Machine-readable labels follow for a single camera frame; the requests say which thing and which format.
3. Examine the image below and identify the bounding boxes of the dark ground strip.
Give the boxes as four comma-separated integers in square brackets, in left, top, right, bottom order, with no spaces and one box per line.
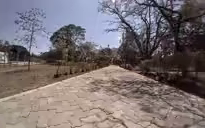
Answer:
[136,68,205,103]

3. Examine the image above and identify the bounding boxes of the row of bushes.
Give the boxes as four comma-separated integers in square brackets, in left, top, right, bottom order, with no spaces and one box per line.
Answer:
[53,59,111,79]

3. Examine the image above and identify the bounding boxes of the dry brown grass field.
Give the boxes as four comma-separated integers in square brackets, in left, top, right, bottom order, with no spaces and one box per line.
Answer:
[0,62,106,102]

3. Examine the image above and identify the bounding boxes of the leafy green tree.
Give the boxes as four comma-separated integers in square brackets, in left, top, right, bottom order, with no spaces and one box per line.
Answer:
[49,23,87,64]

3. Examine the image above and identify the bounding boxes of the grey stone paved path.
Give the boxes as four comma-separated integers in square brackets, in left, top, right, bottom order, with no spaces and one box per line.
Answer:
[0,64,205,128]

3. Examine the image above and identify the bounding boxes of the thin bare tree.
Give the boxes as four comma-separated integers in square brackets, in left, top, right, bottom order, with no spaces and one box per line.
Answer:
[13,7,48,72]

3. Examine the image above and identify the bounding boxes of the distant dark trees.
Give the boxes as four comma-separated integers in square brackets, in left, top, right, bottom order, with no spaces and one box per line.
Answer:
[0,37,31,62]

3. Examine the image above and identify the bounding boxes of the large bare tree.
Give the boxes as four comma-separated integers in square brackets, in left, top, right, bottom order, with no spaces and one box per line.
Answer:
[98,0,205,78]

